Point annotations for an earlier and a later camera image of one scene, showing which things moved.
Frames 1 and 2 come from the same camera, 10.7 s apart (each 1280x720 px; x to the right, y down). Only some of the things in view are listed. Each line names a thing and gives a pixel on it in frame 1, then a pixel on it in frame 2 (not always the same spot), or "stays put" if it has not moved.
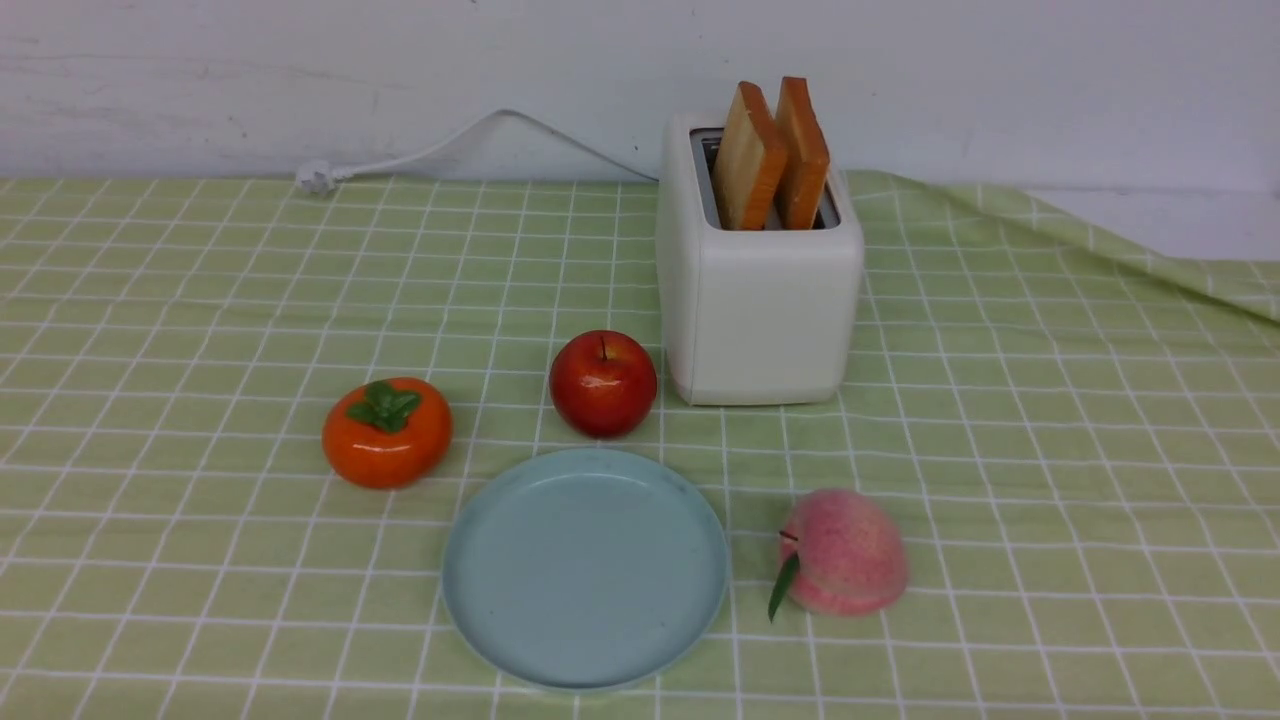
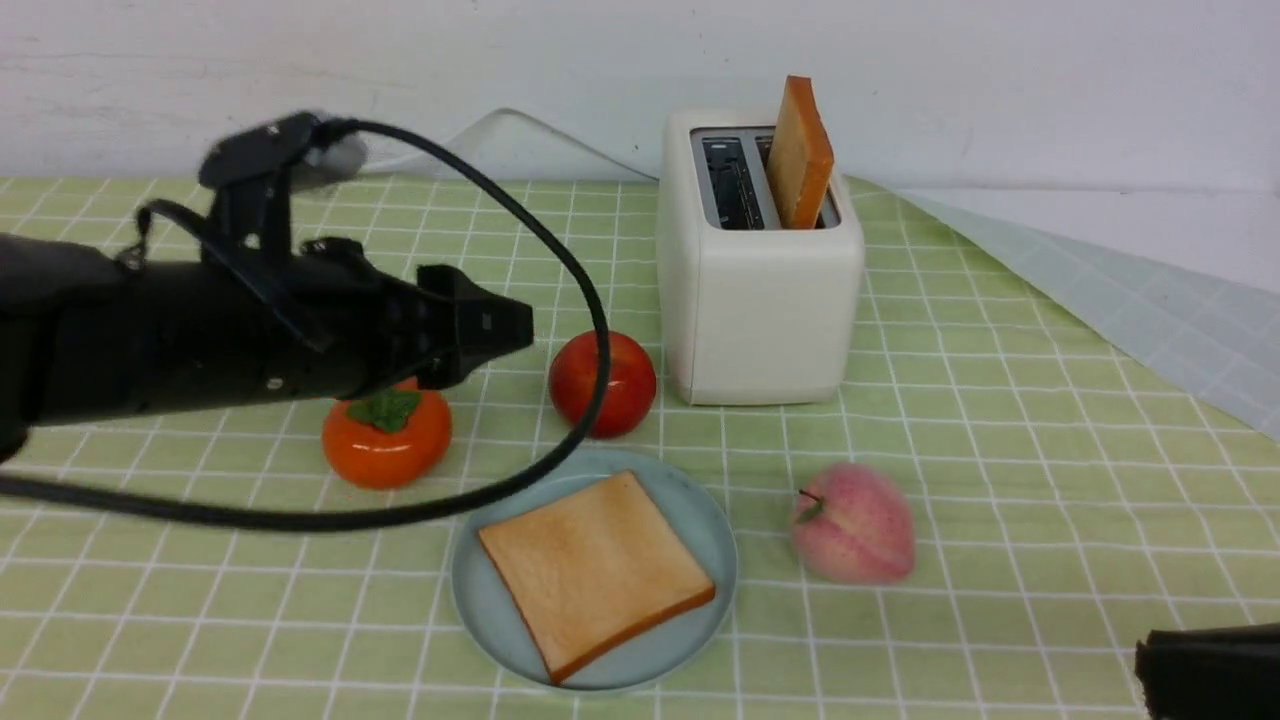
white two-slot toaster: x=752 y=316 stays put
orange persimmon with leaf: x=388 y=432 stays put
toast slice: x=802 y=158 stays put
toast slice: x=750 y=161 to x=593 y=573
